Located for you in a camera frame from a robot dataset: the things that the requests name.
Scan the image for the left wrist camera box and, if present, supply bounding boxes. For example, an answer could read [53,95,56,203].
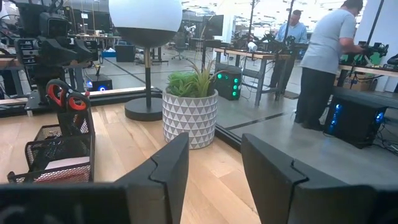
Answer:
[39,12,72,39]

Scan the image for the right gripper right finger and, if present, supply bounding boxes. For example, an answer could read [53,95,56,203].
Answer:
[241,133,343,224]

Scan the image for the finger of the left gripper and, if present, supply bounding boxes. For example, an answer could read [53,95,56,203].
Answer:
[74,39,101,62]
[39,39,79,67]

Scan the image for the black floor cables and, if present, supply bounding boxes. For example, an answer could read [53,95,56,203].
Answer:
[373,123,398,153]

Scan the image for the black cabinet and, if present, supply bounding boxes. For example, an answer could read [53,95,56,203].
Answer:
[114,44,136,63]

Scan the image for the computer tower with blue ring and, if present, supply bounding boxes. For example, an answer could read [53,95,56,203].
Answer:
[85,73,114,92]

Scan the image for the pink sticky note pad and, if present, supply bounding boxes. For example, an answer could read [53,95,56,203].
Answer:
[34,156,91,183]

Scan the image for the background monitor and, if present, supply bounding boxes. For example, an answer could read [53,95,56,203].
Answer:
[201,14,224,40]

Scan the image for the succulent in patterned pot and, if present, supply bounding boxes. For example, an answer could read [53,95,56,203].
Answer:
[162,58,228,150]

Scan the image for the office chair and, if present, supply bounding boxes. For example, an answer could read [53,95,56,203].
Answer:
[170,30,190,62]

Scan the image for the red-handled scissors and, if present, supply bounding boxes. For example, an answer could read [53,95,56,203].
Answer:
[45,78,91,138]

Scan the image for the black mesh desk organizer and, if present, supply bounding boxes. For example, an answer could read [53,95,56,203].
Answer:
[6,105,96,184]

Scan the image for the computer tower with blue lights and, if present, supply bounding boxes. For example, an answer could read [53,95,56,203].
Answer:
[323,95,389,149]

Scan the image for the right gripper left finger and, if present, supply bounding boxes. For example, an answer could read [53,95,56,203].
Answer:
[114,132,190,224]

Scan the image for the person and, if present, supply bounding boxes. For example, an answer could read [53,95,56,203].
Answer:
[269,9,309,95]
[294,0,365,131]

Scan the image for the computer tower with green lights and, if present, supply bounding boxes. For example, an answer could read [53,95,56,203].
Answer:
[214,63,243,101]

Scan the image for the wooden workbench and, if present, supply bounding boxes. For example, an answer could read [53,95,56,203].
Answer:
[337,63,398,94]
[213,47,301,107]

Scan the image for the black stand pole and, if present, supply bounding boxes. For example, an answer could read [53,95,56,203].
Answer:
[366,0,385,46]
[281,0,296,47]

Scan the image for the white globe table lamp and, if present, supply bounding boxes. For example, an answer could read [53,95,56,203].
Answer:
[108,0,183,122]

